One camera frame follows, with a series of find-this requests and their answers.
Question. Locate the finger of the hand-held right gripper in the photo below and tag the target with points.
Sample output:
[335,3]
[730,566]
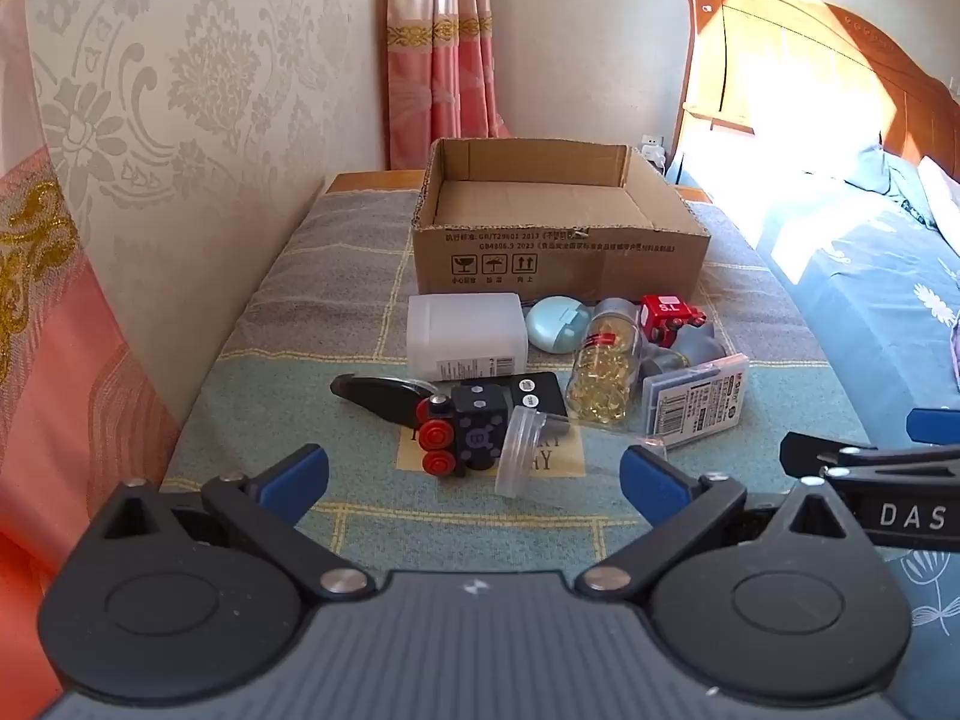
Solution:
[806,454]
[934,426]

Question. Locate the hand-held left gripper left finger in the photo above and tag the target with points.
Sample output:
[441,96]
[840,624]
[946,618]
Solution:
[296,476]

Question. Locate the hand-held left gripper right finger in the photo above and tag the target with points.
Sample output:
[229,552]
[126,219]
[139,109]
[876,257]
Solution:
[652,484]

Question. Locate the clear card pack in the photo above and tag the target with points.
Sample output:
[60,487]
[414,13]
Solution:
[694,401]

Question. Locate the black plastic tool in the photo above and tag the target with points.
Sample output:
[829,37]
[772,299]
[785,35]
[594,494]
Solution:
[375,399]

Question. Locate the clear plastic jar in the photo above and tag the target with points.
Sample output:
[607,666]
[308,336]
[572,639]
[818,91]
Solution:
[525,450]

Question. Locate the grey toy figure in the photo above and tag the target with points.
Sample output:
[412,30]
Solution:
[694,351]

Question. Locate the black digital timer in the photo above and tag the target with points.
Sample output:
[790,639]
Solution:
[540,390]

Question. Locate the black toy train red wheels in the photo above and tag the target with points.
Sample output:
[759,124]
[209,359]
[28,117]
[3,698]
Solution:
[472,427]

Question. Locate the brown cardboard box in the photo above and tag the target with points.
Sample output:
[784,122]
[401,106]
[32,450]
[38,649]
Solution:
[555,262]

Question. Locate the clear bottle of yellow capsules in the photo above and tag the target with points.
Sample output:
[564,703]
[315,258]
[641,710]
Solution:
[600,375]

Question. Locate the plaid blanket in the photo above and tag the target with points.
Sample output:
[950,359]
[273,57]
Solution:
[315,315]

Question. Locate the blue floral bedsheet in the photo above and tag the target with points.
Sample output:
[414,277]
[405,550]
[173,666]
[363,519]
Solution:
[862,277]

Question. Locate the red toy train car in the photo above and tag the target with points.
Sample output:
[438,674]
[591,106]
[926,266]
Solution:
[667,311]

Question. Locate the teal round case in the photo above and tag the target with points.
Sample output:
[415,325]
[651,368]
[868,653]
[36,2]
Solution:
[551,324]

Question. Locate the white plastic bottle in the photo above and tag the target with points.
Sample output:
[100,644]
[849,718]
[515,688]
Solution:
[465,334]

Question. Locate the white pillow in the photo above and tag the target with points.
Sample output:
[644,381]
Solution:
[943,199]

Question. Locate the blue pillow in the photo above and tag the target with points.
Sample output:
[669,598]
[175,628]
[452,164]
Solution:
[881,169]

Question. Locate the pink gold-trimmed curtain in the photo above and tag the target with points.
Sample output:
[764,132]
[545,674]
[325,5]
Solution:
[442,52]
[52,360]

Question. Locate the wooden bed headboard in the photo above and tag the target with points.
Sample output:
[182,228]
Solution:
[780,67]

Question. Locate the white wall socket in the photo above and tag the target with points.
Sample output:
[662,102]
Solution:
[651,150]

